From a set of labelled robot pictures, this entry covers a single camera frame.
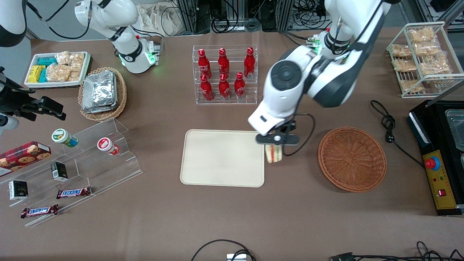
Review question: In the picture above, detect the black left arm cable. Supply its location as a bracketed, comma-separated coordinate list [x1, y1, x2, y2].
[283, 113, 316, 157]

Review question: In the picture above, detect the clear acrylic bottle rack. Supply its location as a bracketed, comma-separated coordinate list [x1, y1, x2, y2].
[192, 45, 258, 105]

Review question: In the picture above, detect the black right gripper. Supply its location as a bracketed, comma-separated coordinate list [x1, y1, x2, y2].
[0, 78, 67, 122]

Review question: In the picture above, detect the beige cloth bag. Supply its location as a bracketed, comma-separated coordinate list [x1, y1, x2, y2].
[136, 3, 184, 37]

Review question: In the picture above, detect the small black carton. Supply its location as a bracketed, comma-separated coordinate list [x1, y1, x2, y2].
[8, 180, 29, 201]
[50, 162, 69, 182]

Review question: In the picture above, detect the cup with green lid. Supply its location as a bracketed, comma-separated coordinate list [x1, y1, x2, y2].
[51, 129, 79, 148]

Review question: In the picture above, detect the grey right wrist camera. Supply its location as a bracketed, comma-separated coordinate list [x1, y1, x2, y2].
[0, 113, 19, 137]

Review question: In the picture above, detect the cream rectangular tray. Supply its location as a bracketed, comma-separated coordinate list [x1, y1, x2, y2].
[180, 129, 265, 188]

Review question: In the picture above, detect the triangular sandwich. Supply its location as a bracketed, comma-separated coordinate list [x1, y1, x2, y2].
[265, 144, 283, 164]

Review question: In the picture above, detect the steel pan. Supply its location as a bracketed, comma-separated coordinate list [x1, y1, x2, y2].
[445, 109, 464, 151]

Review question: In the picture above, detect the white wire rack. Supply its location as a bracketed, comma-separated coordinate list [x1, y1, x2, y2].
[386, 22, 464, 99]

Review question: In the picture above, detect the stack of silver foil packs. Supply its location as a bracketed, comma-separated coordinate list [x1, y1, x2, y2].
[82, 71, 117, 114]

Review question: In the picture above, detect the round brown wicker basket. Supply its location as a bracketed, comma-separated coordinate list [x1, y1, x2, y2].
[318, 127, 387, 192]

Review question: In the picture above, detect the Snickers chocolate bar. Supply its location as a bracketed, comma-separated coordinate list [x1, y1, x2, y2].
[21, 204, 59, 219]
[56, 187, 92, 199]

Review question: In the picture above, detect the yellow snack pack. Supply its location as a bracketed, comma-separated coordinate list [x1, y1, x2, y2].
[28, 65, 46, 83]

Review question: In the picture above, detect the white rectangular snack tray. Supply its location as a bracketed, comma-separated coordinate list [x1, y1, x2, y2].
[24, 51, 91, 88]

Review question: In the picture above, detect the black machine with yellow panel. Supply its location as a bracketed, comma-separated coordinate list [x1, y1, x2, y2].
[409, 100, 464, 217]

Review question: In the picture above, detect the oval light wicker basket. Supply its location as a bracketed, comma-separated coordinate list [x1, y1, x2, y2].
[78, 67, 127, 122]

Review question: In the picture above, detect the black cable with connector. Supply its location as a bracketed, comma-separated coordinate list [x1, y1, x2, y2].
[330, 241, 464, 261]

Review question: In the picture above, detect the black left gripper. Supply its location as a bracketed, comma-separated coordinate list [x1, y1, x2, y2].
[256, 121, 300, 156]

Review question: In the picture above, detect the black power cable with plug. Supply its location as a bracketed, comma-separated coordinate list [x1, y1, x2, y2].
[370, 100, 425, 168]

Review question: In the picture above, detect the aluminium frame post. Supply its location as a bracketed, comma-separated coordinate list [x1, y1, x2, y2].
[175, 0, 198, 34]
[275, 0, 295, 32]

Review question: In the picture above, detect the red cola bottle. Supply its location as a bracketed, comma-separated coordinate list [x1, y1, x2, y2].
[244, 47, 256, 79]
[218, 74, 231, 100]
[218, 48, 230, 78]
[200, 74, 214, 102]
[198, 49, 212, 79]
[234, 72, 246, 100]

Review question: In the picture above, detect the red tartan cookie box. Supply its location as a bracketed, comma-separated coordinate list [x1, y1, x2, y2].
[0, 141, 52, 178]

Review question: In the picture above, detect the cup with red lid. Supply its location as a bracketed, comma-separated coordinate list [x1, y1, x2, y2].
[97, 137, 120, 156]

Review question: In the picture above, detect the bagged fried snack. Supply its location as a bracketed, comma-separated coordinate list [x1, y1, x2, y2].
[391, 44, 412, 58]
[409, 27, 436, 44]
[393, 59, 418, 73]
[414, 42, 442, 57]
[420, 54, 452, 75]
[399, 80, 425, 92]

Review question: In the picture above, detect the bundle of black cables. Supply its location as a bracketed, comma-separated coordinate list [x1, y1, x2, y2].
[211, 14, 262, 34]

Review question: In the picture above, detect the clear acrylic stepped display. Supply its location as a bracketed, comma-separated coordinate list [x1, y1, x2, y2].
[0, 118, 143, 228]

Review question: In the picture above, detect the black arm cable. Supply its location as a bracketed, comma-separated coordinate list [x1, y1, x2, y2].
[26, 0, 92, 40]
[283, 113, 316, 157]

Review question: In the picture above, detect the black looped cable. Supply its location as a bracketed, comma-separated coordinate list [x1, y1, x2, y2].
[191, 239, 257, 261]

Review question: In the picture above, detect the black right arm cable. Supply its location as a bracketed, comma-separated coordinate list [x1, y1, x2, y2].
[26, 0, 92, 40]

